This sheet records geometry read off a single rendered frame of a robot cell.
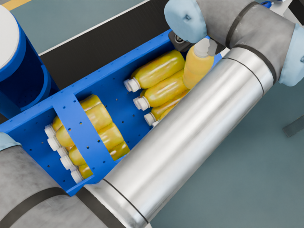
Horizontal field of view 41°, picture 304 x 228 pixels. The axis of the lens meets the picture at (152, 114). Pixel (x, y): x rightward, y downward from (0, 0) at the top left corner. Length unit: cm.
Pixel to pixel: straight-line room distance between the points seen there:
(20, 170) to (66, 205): 7
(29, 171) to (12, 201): 5
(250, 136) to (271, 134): 12
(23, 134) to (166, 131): 88
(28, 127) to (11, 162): 80
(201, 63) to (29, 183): 57
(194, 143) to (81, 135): 62
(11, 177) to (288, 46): 37
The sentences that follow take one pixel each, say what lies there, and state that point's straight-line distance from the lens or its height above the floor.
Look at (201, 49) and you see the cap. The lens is 92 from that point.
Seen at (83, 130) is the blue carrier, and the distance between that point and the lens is 106.
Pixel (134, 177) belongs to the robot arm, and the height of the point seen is 180.
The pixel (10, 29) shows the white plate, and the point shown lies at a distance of 143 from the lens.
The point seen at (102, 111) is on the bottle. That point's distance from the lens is 113.
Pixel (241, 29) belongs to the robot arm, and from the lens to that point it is 56.
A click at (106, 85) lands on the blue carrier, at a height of 103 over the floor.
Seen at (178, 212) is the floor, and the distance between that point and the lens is 227.
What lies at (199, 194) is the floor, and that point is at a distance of 229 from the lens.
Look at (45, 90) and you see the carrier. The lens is 177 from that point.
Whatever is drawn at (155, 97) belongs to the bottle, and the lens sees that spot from 123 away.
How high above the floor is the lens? 226
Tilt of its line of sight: 75 degrees down
